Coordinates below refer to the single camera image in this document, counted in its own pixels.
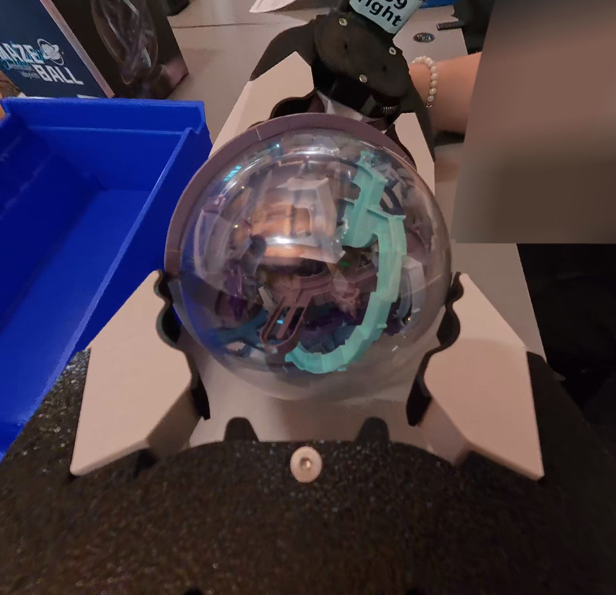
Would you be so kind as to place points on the blue plastic bin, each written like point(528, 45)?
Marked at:
point(72, 229)

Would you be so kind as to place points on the clear plastic maze ball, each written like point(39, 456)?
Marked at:
point(308, 258)

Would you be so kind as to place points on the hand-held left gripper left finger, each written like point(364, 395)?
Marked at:
point(130, 388)

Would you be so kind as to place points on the dark printed toy box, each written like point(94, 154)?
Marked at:
point(72, 37)

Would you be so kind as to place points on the black desk grommet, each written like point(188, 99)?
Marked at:
point(424, 37)

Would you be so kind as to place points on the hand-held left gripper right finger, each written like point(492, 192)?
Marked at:
point(481, 393)

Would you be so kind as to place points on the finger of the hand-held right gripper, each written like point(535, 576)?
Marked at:
point(421, 147)
point(269, 87)

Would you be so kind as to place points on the person's right forearm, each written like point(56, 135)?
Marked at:
point(457, 90)

